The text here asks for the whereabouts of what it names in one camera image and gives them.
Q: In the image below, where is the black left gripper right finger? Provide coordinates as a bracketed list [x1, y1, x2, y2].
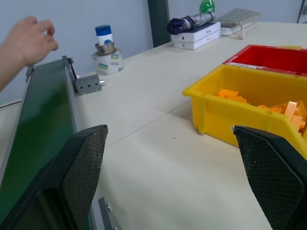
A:
[233, 125, 307, 230]

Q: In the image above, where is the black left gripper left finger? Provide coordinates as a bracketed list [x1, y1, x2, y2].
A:
[0, 124, 108, 230]

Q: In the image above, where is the green conveyor belt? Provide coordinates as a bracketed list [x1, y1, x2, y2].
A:
[0, 56, 122, 230]

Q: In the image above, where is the grey metal block with holes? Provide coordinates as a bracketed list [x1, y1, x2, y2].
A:
[75, 74, 106, 96]

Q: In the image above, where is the person's bare hand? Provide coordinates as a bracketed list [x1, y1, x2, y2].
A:
[4, 16, 59, 66]

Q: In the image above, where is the pale orange building brick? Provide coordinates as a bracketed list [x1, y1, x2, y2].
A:
[284, 101, 303, 131]

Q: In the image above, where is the yellow plastic bin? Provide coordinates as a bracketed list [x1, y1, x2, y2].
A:
[182, 64, 307, 161]

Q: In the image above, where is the white blue-capped bottle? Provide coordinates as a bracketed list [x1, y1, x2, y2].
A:
[91, 47, 125, 76]

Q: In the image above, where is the red plastic bin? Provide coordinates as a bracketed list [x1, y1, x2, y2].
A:
[222, 44, 307, 77]

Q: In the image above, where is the metal tape roll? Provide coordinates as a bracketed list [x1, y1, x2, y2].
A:
[94, 42, 116, 57]

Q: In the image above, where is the white bottle with blue cap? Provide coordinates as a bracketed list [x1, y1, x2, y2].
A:
[94, 25, 114, 46]

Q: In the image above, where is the white iphone box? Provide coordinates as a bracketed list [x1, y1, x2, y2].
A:
[173, 30, 221, 50]
[171, 22, 222, 42]

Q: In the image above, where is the white keyboard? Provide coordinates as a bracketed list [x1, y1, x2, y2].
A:
[215, 8, 262, 36]

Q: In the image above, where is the dark grey pillar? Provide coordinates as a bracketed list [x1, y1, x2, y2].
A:
[147, 0, 172, 48]

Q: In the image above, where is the folded purple umbrella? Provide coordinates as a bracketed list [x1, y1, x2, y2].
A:
[166, 11, 216, 35]

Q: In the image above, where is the green plastic bottle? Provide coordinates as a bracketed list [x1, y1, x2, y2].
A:
[200, 0, 214, 14]

